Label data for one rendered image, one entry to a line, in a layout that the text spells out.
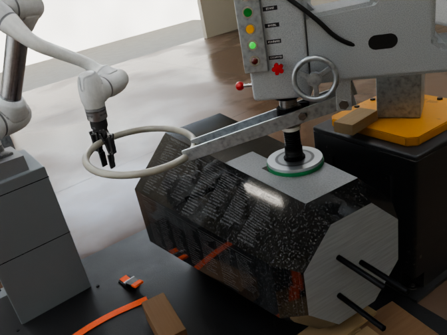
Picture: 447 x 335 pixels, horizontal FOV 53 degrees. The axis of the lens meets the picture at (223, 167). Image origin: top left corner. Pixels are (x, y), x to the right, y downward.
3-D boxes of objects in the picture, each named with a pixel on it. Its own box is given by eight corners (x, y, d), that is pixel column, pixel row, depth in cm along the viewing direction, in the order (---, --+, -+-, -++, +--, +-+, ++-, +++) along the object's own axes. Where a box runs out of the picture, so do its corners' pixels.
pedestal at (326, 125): (390, 199, 287) (388, 89, 255) (495, 241, 234) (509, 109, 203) (315, 244, 258) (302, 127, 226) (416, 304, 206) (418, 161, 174)
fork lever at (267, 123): (357, 90, 163) (352, 77, 161) (356, 108, 147) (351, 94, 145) (199, 145, 192) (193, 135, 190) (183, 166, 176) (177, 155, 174)
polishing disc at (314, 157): (269, 151, 184) (269, 148, 184) (322, 146, 179) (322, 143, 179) (265, 175, 165) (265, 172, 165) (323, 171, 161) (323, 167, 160)
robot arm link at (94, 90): (97, 111, 187) (116, 101, 198) (88, 75, 180) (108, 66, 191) (77, 110, 192) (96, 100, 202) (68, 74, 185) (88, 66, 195)
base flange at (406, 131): (391, 96, 244) (391, 87, 242) (480, 111, 206) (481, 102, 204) (326, 125, 223) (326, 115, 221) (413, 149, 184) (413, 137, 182)
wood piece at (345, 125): (358, 116, 214) (358, 107, 212) (377, 120, 207) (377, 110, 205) (333, 131, 204) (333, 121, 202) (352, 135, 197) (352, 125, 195)
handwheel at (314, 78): (341, 91, 148) (338, 46, 142) (340, 101, 140) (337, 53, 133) (297, 94, 153) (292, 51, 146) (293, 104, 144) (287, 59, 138)
